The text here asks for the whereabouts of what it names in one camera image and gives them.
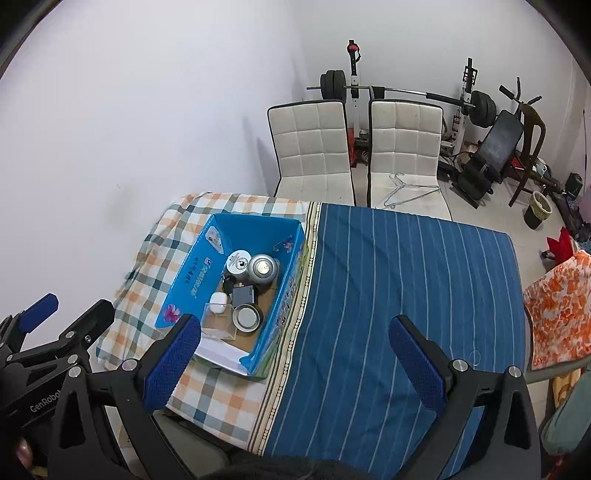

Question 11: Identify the clear acrylic cube box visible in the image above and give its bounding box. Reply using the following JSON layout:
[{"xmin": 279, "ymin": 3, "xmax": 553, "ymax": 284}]
[{"xmin": 201, "ymin": 303, "xmax": 238, "ymax": 341}]

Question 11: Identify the white earbuds case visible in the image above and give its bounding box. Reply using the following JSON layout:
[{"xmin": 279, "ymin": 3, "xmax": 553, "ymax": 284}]
[{"xmin": 208, "ymin": 291, "xmax": 228, "ymax": 315}]

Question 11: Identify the black car key bunch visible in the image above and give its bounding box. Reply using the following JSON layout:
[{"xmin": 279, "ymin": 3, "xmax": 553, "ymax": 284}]
[{"xmin": 221, "ymin": 276, "xmax": 235, "ymax": 295}]

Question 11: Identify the small round metal tin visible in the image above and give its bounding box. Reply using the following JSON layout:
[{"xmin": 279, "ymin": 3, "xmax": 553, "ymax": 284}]
[{"xmin": 232, "ymin": 303, "xmax": 263, "ymax": 334}]

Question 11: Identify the grey power adapter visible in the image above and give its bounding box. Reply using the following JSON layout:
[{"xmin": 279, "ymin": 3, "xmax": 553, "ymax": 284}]
[{"xmin": 231, "ymin": 285, "xmax": 257, "ymax": 309}]

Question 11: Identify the silver metal canister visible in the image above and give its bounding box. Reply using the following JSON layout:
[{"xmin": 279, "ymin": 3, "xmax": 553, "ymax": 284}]
[{"xmin": 246, "ymin": 254, "xmax": 280, "ymax": 287}]

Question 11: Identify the white round jar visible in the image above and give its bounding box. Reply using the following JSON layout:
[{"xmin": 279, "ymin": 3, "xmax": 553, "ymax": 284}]
[{"xmin": 224, "ymin": 249, "xmax": 252, "ymax": 282}]

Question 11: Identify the plaid checkered tablecloth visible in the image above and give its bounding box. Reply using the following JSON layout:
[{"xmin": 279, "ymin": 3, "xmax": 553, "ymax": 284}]
[{"xmin": 96, "ymin": 193, "xmax": 324, "ymax": 454}]

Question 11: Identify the orange floral cloth chair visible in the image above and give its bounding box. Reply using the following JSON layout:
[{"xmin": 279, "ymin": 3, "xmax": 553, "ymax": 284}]
[{"xmin": 524, "ymin": 250, "xmax": 590, "ymax": 370}]

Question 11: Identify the blue striped tablecloth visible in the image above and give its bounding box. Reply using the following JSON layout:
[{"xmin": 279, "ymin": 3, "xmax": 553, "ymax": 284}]
[{"xmin": 263, "ymin": 205, "xmax": 526, "ymax": 479}]

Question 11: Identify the blue cardboard milk box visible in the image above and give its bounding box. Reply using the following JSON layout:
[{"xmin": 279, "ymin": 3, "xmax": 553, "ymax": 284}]
[{"xmin": 155, "ymin": 213, "xmax": 304, "ymax": 378}]

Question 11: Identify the red cloth item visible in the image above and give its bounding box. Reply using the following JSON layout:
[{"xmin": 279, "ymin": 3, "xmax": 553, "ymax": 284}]
[{"xmin": 540, "ymin": 227, "xmax": 576, "ymax": 265}]

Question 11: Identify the black waste bin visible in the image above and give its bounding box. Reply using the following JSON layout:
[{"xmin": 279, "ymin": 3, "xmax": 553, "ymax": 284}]
[{"xmin": 524, "ymin": 191, "xmax": 553, "ymax": 230}]

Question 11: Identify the black small appliance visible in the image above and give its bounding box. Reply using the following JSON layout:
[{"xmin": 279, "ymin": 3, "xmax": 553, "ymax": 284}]
[{"xmin": 565, "ymin": 172, "xmax": 584, "ymax": 200}]

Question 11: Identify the black weight bench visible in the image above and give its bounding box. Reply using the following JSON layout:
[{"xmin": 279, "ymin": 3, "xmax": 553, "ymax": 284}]
[{"xmin": 452, "ymin": 110, "xmax": 524, "ymax": 209}]

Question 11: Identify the left white padded chair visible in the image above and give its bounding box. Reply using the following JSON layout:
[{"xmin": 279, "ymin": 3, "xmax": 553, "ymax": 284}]
[{"xmin": 267, "ymin": 100, "xmax": 356, "ymax": 206}]

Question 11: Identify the white padded chair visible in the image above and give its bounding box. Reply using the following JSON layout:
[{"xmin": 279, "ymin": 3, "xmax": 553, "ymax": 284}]
[
  {"xmin": 267, "ymin": 100, "xmax": 356, "ymax": 206},
  {"xmin": 367, "ymin": 100, "xmax": 452, "ymax": 221}
]

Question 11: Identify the right white padded chair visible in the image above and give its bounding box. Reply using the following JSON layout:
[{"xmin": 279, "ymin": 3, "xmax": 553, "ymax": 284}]
[{"xmin": 367, "ymin": 100, "xmax": 452, "ymax": 221}]

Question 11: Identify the brown wooden chair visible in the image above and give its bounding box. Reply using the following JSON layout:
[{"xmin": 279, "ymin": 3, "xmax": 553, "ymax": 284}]
[{"xmin": 504, "ymin": 97, "xmax": 557, "ymax": 207}]

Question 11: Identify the barbell with black plates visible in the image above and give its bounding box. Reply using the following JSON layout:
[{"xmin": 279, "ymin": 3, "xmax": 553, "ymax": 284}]
[{"xmin": 307, "ymin": 70, "xmax": 497, "ymax": 128}]

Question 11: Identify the wire clothes hanger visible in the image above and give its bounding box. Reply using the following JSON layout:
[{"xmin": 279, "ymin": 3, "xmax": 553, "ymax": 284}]
[{"xmin": 382, "ymin": 173, "xmax": 441, "ymax": 210}]

